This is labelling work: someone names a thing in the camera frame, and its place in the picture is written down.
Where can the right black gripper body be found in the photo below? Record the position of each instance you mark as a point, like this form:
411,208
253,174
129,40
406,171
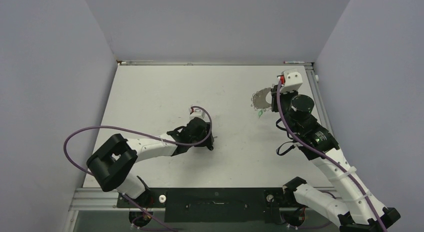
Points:
285,98

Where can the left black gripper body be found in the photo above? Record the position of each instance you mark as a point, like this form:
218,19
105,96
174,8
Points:
203,136

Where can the black head key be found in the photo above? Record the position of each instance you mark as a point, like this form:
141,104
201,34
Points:
209,143

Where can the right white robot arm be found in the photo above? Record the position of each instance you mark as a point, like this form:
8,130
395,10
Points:
358,209

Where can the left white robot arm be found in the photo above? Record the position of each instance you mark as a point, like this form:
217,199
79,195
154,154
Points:
111,164

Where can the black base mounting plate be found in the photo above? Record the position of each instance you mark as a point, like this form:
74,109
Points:
218,204

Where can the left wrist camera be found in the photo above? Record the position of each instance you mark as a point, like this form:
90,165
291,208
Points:
196,113

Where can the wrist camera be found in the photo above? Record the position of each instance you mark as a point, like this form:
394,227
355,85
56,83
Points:
196,113
291,80

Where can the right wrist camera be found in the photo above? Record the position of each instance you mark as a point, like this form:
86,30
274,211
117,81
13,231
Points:
291,80

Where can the aluminium rail right edge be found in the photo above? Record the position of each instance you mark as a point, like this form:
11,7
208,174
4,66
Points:
313,80

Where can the aluminium rail edge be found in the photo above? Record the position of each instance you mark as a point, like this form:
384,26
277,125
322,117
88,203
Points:
218,63
313,80

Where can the aluminium rail back edge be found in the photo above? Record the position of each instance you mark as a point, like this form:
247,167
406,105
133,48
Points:
218,63

